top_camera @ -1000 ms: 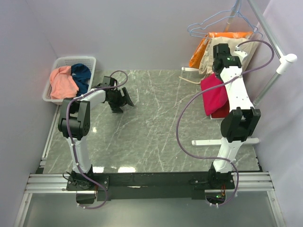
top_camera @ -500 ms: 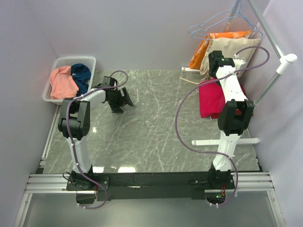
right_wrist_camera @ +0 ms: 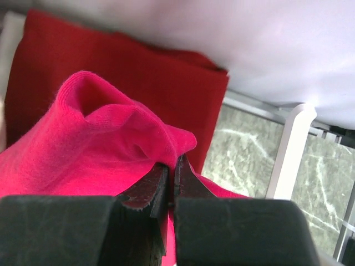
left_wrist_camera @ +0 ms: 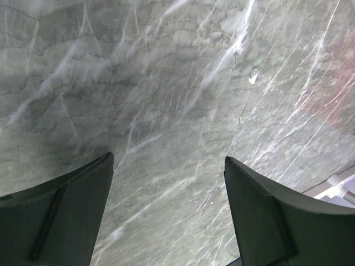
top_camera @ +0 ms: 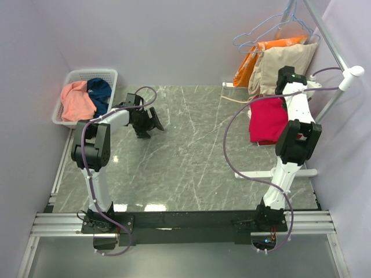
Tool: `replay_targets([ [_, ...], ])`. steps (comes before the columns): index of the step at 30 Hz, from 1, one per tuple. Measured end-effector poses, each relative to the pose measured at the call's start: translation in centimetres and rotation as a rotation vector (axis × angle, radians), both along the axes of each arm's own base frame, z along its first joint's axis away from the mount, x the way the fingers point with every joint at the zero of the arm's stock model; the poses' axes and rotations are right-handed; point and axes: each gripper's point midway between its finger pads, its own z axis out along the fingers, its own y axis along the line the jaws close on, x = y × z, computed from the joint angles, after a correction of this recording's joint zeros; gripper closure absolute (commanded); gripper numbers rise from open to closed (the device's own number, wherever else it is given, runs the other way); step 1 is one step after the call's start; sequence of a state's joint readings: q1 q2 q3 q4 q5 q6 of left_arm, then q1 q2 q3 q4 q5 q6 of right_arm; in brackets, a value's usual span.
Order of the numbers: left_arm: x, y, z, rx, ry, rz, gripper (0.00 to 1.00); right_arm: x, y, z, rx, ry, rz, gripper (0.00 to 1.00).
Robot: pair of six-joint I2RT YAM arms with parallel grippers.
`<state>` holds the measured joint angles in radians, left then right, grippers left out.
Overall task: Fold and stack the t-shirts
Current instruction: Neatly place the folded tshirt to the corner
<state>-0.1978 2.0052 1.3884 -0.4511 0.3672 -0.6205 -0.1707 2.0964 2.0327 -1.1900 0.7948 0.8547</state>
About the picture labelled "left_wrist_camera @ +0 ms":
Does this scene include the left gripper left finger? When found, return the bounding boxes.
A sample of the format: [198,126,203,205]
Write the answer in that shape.
[1,152,114,265]

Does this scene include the metal clothes rack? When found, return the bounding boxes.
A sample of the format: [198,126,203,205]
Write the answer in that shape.
[312,175,354,208]

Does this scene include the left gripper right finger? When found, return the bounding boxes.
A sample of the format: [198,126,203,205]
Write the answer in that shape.
[224,157,354,265]

